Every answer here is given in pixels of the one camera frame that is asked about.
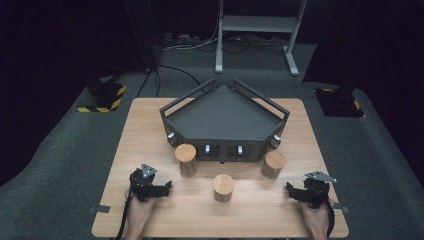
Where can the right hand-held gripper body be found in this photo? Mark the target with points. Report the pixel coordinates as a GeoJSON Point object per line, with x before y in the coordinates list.
{"type": "Point", "coordinates": [318, 191]}

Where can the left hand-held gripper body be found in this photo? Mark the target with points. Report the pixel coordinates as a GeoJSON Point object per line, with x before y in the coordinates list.
{"type": "Point", "coordinates": [142, 181]}

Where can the glass jar with wooden lid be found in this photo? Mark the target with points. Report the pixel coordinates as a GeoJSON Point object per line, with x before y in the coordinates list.
{"type": "Point", "coordinates": [273, 164]}
{"type": "Point", "coordinates": [223, 187]}
{"type": "Point", "coordinates": [185, 159]}

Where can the dark grey corner shelf rack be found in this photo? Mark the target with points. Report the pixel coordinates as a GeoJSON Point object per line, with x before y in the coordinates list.
{"type": "Point", "coordinates": [223, 116]}

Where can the person's right hand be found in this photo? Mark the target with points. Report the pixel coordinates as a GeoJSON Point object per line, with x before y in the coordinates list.
{"type": "Point", "coordinates": [316, 220]}

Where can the person's left hand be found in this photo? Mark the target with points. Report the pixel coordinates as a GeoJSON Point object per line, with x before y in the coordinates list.
{"type": "Point", "coordinates": [137, 215]}

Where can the grey tape strip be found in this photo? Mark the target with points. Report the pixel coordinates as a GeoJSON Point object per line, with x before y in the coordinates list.
{"type": "Point", "coordinates": [100, 208]}
{"type": "Point", "coordinates": [342, 208]}

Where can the black base with yellow stripes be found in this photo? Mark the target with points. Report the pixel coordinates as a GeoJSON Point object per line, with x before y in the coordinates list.
{"type": "Point", "coordinates": [338, 103]}
{"type": "Point", "coordinates": [105, 98]}

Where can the black power strip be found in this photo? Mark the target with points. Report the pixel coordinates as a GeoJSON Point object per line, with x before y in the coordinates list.
{"type": "Point", "coordinates": [181, 38]}

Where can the grey metal stand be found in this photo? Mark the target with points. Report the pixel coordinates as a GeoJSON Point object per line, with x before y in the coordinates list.
{"type": "Point", "coordinates": [258, 24]}

